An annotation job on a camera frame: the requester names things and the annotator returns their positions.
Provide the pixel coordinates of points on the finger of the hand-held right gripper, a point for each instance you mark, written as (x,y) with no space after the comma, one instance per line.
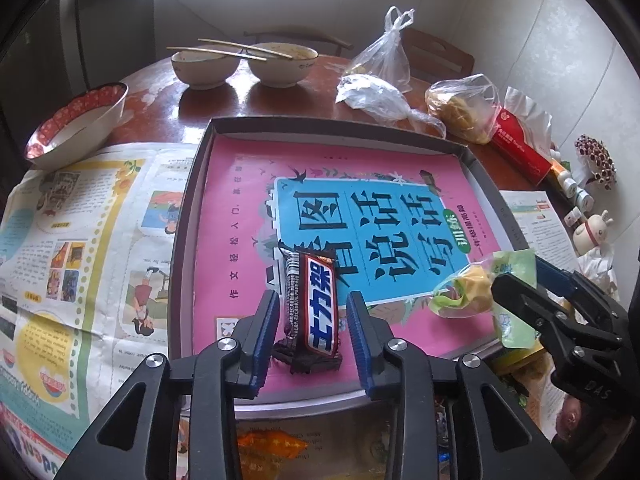
(525,305)
(555,272)

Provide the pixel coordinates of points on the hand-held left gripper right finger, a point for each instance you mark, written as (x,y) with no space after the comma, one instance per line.
(360,340)

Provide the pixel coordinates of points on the orange snack packet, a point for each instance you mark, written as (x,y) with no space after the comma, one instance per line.
(270,442)

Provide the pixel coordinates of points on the red-rimmed white bowl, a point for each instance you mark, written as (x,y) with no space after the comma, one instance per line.
(85,125)

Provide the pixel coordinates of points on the white printed leaflet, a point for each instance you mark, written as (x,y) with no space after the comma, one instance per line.
(540,225)

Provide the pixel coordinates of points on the grey tray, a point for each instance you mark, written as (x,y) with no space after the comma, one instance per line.
(192,200)

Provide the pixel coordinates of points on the rabbit figurine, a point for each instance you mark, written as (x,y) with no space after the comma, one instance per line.
(592,235)

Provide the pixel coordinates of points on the white crumpled plastic bag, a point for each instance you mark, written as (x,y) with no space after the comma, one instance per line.
(365,92)

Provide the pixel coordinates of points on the grey cabinet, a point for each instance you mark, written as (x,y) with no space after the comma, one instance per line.
(100,35)

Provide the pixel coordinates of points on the green pastry packet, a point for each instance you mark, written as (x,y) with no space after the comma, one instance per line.
(470,285)

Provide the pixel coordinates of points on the crumpled white tissue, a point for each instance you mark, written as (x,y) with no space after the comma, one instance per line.
(600,270)

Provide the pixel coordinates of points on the brown chocolate bar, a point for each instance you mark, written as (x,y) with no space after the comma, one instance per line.
(315,310)

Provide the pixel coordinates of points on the beaded tree ornament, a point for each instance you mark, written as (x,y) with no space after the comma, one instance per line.
(595,157)

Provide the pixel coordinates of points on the plastic bag of yellow pastries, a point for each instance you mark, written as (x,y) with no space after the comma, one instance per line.
(462,110)

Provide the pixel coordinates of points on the colourful newspaper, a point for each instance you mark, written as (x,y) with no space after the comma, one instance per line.
(100,240)

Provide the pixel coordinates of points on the small white bowl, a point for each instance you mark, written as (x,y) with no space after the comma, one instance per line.
(205,72)

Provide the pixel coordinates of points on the wooden chopstick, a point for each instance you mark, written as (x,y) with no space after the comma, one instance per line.
(240,46)
(215,52)

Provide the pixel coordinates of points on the wooden chair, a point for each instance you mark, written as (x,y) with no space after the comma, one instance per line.
(440,55)

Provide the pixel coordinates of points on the large white bowl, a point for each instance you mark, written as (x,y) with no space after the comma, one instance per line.
(280,70)

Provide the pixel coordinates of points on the red box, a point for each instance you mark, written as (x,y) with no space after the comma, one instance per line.
(520,150)

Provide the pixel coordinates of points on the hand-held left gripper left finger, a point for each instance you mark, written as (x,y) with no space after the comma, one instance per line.
(265,330)

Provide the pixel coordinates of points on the person's right hand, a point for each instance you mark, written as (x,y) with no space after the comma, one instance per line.
(572,417)

